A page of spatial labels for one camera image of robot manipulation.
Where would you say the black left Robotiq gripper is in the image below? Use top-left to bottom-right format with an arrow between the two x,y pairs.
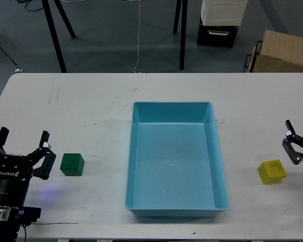
0,127 -> 56,208

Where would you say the yellow wooden block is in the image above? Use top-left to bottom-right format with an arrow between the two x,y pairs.
257,160 -> 287,185

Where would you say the green wooden block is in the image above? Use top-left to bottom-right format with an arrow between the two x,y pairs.
60,153 -> 84,176

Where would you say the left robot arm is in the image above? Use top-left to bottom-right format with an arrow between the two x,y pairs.
0,127 -> 56,241

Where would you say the white appliance box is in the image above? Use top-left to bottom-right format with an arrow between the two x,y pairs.
200,0 -> 248,26

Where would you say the light blue plastic bin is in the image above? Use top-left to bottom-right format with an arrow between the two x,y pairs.
125,102 -> 229,217

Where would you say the black stand leg left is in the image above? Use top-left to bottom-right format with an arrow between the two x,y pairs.
41,0 -> 76,73

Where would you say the black stand leg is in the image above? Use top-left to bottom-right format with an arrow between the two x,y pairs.
173,0 -> 188,70
41,0 -> 76,73

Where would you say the black stand leg right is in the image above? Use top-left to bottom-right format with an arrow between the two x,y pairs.
173,0 -> 188,70

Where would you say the plywood box with handles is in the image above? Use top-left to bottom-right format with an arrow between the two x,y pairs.
244,30 -> 303,73

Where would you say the black box with handle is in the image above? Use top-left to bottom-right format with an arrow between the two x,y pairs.
197,19 -> 239,48

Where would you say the white hanging cable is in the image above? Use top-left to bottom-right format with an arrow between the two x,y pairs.
133,0 -> 142,74

